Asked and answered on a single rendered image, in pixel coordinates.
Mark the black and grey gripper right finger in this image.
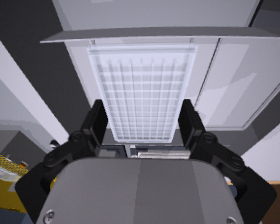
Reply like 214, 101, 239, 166
178, 99, 277, 224

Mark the yellow open-top bin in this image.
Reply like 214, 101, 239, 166
0, 179, 27, 213

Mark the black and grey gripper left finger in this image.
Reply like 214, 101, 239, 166
14, 99, 109, 224

